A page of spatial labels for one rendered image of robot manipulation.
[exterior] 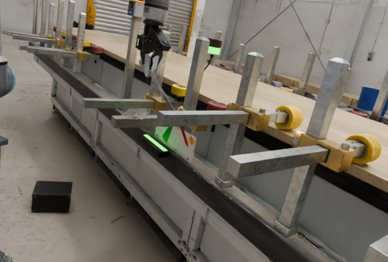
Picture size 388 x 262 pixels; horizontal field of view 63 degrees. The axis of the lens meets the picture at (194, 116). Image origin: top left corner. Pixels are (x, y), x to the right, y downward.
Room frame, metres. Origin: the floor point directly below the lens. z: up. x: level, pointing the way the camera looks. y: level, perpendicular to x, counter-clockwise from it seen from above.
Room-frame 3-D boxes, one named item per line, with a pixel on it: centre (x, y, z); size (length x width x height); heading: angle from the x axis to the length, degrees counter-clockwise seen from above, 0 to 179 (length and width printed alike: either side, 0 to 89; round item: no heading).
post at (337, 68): (0.75, -0.30, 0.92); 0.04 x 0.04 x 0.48; 40
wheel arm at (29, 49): (2.00, 0.87, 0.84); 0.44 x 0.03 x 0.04; 130
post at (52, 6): (2.66, 1.31, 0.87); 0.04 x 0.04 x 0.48; 40
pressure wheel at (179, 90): (1.36, 0.08, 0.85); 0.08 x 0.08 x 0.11
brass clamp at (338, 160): (0.73, -0.31, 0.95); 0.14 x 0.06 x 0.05; 40
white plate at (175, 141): (1.14, 0.06, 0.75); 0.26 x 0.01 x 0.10; 40
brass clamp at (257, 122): (0.92, -0.15, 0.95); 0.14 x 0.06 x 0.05; 40
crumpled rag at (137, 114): (0.95, 0.18, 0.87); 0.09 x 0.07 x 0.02; 130
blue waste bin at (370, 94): (6.00, -3.25, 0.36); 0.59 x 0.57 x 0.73; 129
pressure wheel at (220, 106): (1.17, -0.08, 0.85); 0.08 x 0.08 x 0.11
